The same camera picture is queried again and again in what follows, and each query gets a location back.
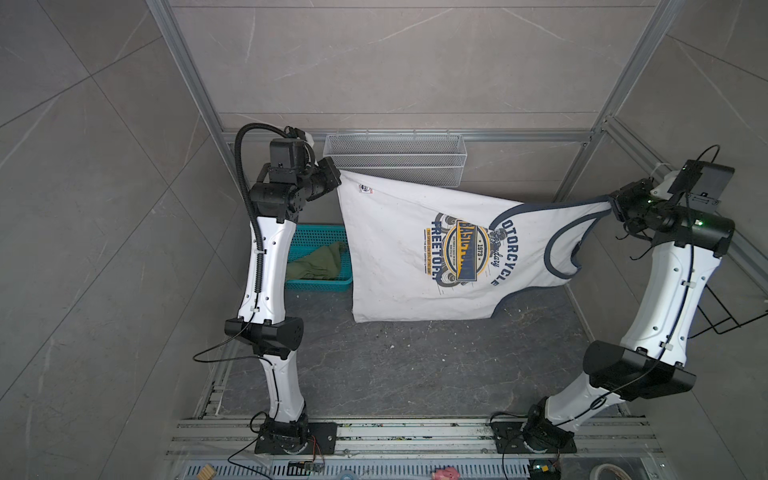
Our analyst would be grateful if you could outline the olive green tank top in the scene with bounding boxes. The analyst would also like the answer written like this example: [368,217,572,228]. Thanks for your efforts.
[285,242,348,281]

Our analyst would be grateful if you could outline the teal plastic basket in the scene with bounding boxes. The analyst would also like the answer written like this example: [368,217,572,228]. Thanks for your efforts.
[285,224,353,292]

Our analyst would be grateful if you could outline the white wire mesh shelf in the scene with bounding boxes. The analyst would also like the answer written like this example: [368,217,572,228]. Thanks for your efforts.
[323,133,468,188]

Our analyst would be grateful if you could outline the white navy-trimmed tank top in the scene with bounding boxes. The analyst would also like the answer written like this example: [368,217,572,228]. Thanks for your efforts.
[337,171,611,323]

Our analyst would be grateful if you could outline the pink small object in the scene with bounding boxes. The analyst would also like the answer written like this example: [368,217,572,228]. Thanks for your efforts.
[431,467,461,480]

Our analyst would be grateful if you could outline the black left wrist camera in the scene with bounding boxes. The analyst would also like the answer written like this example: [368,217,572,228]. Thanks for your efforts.
[270,126,316,172]

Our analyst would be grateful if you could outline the small wooden block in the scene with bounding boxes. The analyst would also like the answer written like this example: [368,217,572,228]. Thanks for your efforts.
[196,464,217,480]

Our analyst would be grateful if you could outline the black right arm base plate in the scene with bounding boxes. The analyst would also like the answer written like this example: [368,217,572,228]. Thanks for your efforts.
[490,420,577,454]

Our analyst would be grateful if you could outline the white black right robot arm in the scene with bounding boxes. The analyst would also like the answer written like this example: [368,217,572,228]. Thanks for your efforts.
[520,179,735,453]

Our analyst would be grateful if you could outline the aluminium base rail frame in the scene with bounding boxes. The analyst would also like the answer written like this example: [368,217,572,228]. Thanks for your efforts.
[158,415,675,479]

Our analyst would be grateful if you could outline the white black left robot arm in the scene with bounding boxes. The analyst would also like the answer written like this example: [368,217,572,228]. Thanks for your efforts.
[225,122,341,453]

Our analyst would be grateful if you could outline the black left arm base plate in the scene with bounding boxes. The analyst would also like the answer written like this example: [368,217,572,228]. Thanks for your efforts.
[254,421,339,455]

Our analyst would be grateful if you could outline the green circuit board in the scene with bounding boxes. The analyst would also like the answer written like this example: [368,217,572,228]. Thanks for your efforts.
[529,460,561,480]

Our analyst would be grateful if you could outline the black wire hook rack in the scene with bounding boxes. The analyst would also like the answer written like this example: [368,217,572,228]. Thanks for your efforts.
[689,286,767,340]

